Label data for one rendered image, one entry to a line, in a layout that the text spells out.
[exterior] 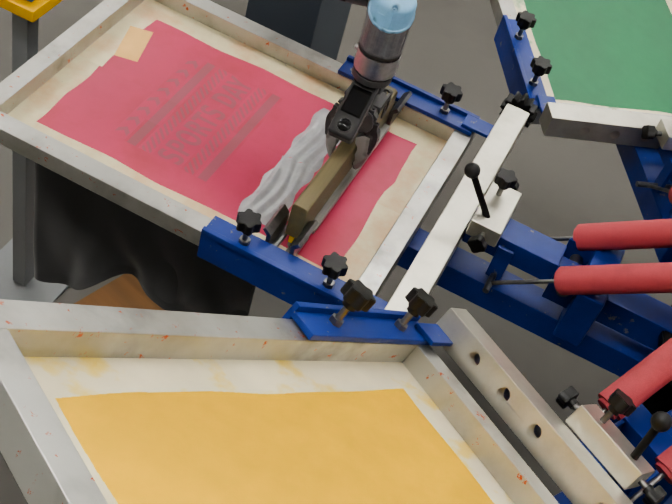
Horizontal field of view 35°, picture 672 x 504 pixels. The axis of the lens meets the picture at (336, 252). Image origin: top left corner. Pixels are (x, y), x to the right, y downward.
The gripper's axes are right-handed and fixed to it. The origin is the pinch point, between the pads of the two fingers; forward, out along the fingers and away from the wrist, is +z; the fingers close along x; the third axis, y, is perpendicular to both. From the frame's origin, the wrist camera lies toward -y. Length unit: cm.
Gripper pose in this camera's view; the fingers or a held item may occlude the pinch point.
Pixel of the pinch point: (342, 159)
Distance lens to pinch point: 197.0
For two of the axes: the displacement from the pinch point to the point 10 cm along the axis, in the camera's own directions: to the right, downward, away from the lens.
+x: -8.8, -4.5, 1.4
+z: -2.2, 6.6, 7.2
